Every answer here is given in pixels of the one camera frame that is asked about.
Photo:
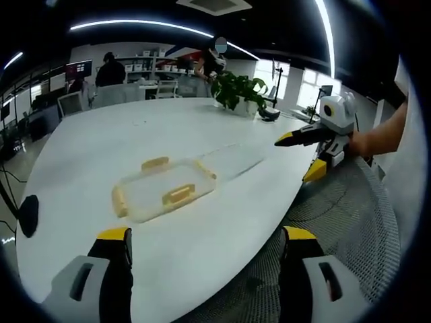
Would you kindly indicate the clear container with yellow buckles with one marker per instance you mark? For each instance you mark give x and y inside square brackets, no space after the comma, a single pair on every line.
[165,188]

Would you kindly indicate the black tripod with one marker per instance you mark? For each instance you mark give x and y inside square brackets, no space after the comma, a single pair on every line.
[316,107]

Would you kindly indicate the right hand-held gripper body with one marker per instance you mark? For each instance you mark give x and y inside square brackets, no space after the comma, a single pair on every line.
[340,112]

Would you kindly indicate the white office chair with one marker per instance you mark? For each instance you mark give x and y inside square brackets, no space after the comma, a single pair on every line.
[70,103]
[167,88]

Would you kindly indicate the clear plastic lid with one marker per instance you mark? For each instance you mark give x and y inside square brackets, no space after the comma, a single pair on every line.
[232,159]

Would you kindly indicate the black oval pouch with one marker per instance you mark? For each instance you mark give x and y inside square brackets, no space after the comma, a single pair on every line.
[29,215]

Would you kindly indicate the grey mesh office chair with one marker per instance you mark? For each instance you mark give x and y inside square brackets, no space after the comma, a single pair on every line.
[347,215]

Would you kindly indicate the person's right hand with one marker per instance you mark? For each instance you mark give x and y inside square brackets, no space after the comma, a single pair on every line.
[360,143]

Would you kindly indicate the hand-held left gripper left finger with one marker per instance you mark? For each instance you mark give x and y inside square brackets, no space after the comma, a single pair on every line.
[79,296]

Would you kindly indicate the computer monitor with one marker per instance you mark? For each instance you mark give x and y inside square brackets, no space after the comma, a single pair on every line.
[79,70]

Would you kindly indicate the white wall shelves with boxes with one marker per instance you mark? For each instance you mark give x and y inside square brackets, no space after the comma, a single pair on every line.
[151,62]

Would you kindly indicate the black stand with base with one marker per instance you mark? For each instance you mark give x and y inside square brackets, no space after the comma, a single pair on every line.
[271,115]

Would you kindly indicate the ceiling light strip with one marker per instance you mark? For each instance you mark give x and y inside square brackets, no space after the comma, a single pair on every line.
[243,50]
[141,24]
[12,60]
[327,33]

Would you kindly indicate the green potted plant white pot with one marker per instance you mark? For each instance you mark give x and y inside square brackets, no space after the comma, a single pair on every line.
[237,92]

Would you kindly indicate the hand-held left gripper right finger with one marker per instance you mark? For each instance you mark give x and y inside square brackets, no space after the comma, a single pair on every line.
[313,296]

